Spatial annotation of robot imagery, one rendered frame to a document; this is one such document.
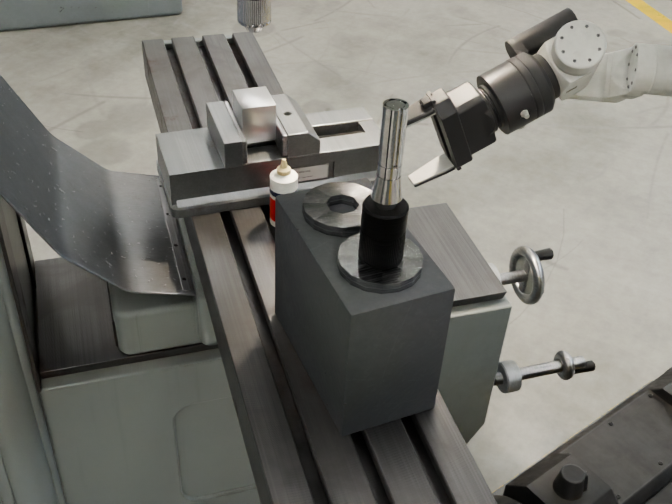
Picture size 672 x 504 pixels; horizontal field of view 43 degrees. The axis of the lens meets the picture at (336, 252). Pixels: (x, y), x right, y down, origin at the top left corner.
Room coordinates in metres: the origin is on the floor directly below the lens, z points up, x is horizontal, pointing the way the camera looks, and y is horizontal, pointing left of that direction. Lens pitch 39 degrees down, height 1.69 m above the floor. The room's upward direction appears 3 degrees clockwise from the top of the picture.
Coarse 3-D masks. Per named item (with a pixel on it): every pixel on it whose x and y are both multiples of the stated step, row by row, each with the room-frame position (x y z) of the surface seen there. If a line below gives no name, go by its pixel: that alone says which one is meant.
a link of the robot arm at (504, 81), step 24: (504, 72) 1.02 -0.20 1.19; (432, 96) 0.99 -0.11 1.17; (456, 96) 1.00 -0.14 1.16; (480, 96) 0.99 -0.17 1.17; (504, 96) 0.99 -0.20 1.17; (528, 96) 0.99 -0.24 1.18; (432, 120) 1.02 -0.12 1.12; (456, 120) 0.97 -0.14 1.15; (480, 120) 0.99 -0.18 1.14; (504, 120) 0.99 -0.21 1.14; (528, 120) 1.00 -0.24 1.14; (456, 144) 0.98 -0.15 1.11; (480, 144) 0.99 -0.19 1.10; (456, 168) 0.99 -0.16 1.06
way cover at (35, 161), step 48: (0, 96) 1.09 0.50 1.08; (0, 144) 0.96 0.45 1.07; (48, 144) 1.13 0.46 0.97; (0, 192) 0.85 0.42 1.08; (48, 192) 0.99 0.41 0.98; (96, 192) 1.10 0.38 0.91; (144, 192) 1.16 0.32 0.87; (48, 240) 0.87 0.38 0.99; (96, 240) 0.97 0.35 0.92; (144, 240) 1.03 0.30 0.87; (144, 288) 0.91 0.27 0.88; (192, 288) 0.94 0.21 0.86
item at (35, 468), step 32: (0, 224) 0.86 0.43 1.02; (0, 256) 0.84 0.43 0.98; (32, 256) 1.13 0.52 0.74; (0, 288) 0.84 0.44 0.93; (32, 288) 1.07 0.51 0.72; (0, 320) 0.82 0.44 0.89; (32, 320) 0.98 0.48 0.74; (0, 352) 0.81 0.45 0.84; (32, 352) 0.86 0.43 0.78; (0, 384) 0.80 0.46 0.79; (32, 384) 0.84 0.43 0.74; (0, 416) 0.79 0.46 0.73; (32, 416) 0.83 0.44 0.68; (0, 448) 0.78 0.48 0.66; (32, 448) 0.81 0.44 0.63; (0, 480) 0.77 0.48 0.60; (32, 480) 0.80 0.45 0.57
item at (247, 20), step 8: (240, 0) 1.10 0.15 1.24; (248, 0) 1.09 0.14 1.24; (256, 0) 1.10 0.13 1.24; (264, 0) 1.10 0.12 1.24; (240, 8) 1.10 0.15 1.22; (248, 8) 1.09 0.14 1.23; (256, 8) 1.09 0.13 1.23; (264, 8) 1.10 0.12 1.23; (240, 16) 1.10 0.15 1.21; (248, 16) 1.09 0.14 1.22; (256, 16) 1.09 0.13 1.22; (264, 16) 1.10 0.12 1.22; (240, 24) 1.10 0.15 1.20; (248, 24) 1.09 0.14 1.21; (256, 24) 1.09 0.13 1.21; (264, 24) 1.10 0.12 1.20
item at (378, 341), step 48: (336, 192) 0.81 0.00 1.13; (288, 240) 0.77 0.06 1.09; (336, 240) 0.74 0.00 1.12; (288, 288) 0.77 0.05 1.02; (336, 288) 0.66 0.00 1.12; (384, 288) 0.65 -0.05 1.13; (432, 288) 0.67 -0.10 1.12; (288, 336) 0.77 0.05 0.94; (336, 336) 0.64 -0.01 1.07; (384, 336) 0.63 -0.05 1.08; (432, 336) 0.66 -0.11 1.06; (336, 384) 0.64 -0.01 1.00; (384, 384) 0.64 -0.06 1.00; (432, 384) 0.66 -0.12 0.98
